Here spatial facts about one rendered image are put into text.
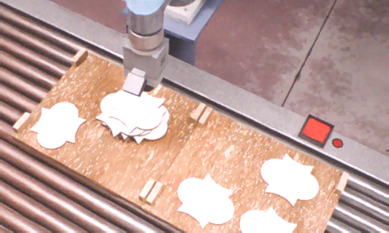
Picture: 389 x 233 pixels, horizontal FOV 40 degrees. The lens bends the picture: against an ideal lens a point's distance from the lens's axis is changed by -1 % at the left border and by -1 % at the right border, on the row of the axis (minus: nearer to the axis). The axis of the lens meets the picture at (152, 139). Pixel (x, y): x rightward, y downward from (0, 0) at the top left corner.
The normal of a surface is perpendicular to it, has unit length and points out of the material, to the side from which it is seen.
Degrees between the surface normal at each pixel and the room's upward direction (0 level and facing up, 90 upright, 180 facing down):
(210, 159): 0
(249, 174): 0
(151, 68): 90
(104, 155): 0
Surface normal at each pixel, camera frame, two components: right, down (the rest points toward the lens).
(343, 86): 0.00, -0.54
